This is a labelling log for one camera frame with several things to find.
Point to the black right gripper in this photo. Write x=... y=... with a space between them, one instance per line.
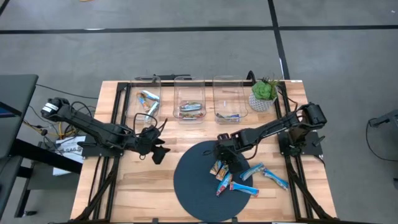
x=231 y=146

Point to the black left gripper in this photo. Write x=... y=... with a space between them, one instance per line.
x=148 y=140

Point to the green and yellow granola bar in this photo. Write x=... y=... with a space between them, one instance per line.
x=222 y=173

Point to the orange and green granola bar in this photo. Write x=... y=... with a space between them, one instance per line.
x=215 y=168

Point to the red and blue granola bar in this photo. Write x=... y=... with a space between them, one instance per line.
x=224 y=184

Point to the pale purple granola bar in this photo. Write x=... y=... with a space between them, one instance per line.
x=228 y=117

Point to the red and green granola bar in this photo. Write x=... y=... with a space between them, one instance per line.
x=190 y=106
x=191 y=115

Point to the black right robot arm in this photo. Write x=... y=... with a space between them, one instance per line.
x=273 y=127

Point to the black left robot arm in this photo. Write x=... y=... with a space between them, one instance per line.
x=93 y=127

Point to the round dark blue woven placemat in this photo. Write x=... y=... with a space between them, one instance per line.
x=199 y=202

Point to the black edge clamp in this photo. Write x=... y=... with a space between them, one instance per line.
x=235 y=221
x=155 y=221

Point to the clear plastic bin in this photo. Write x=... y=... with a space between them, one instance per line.
x=230 y=93
x=189 y=90
x=133 y=87

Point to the succulent in white patterned pot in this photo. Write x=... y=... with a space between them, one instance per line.
x=262 y=93

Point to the dark grey stand foot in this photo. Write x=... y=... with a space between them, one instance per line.
x=385 y=119

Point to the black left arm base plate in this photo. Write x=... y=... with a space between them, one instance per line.
x=93 y=152

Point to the black aluminium rig frame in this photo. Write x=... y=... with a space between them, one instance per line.
x=208 y=83

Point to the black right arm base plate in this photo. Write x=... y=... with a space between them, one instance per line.
x=311 y=151

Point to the black desk frame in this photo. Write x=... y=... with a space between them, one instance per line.
x=46 y=157

